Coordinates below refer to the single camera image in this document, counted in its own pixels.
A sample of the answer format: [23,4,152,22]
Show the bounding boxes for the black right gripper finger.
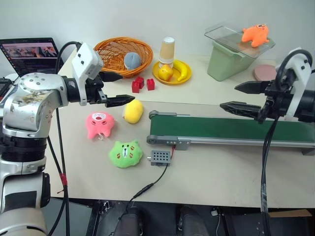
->
[219,101,265,120]
[234,81,269,95]

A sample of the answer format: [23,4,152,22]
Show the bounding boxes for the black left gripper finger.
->
[105,95,137,109]
[99,71,124,83]

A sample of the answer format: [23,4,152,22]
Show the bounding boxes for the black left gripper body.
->
[85,74,109,106]

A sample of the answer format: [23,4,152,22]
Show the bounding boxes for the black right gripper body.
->
[258,80,296,124]

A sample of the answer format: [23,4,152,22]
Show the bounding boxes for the green conveyor belt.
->
[146,110,315,156]

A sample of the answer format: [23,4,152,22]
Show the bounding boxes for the green frog plush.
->
[108,139,144,169]

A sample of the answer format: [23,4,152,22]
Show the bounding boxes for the yellow lemon plush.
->
[122,99,144,124]

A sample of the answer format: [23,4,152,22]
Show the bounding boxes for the pink round disc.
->
[253,64,277,82]

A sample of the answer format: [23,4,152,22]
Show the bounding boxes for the orange woven basket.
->
[93,36,154,79]

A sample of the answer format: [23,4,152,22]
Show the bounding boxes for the large red building block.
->
[131,76,146,94]

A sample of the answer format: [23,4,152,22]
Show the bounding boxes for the grey-blue plush ball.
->
[124,52,142,70]

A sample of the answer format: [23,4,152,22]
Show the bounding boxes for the pink octopus plush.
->
[85,111,116,142]

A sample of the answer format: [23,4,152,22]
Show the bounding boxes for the pale green plastic bin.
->
[207,40,257,82]

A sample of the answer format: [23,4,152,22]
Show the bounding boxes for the orange plush toy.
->
[241,23,271,48]

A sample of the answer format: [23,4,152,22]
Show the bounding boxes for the yellow-orange toy fruit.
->
[157,64,174,82]

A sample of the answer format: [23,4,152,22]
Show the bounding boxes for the upturned paper cup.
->
[158,36,176,68]

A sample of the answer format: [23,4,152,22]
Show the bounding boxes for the yellow plastic plate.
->
[152,59,193,86]

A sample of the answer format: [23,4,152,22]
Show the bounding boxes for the grey perforated control box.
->
[147,149,172,168]

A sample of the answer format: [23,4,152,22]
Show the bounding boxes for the yellow toy banana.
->
[173,59,189,83]

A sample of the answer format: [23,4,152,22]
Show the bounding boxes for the open laptop computer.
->
[0,37,61,77]

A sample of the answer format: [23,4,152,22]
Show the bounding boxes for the dark device with red parts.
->
[0,77,16,104]

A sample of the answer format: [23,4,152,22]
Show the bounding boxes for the brown cardboard piece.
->
[267,208,314,218]

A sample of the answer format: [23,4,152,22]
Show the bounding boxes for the dark rounded shape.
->
[112,207,144,236]
[176,205,210,236]

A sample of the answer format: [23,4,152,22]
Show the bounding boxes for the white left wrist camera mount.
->
[71,42,104,106]

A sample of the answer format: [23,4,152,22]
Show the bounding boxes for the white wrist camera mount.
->
[71,42,104,106]
[275,47,315,118]

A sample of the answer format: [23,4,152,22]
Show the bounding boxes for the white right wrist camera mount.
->
[275,47,315,118]

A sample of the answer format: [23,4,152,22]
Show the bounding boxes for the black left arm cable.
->
[46,41,83,236]

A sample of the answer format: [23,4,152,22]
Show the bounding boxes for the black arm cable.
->
[260,49,314,236]
[46,41,83,236]

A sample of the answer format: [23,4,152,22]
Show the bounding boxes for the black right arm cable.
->
[260,49,314,236]

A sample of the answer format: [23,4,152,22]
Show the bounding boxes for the black power cable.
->
[117,164,171,222]

